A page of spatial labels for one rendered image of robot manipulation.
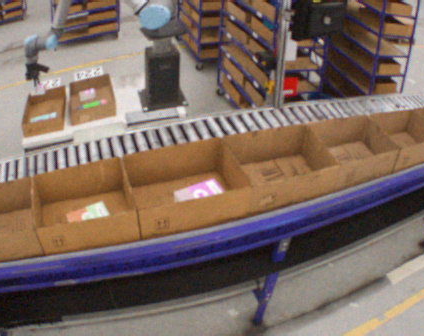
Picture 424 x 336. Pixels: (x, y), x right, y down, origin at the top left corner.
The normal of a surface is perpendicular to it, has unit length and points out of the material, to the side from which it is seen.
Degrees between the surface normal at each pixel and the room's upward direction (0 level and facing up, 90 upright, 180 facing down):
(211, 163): 90
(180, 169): 89
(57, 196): 89
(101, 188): 89
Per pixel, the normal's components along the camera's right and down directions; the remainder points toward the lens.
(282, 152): 0.33, 0.61
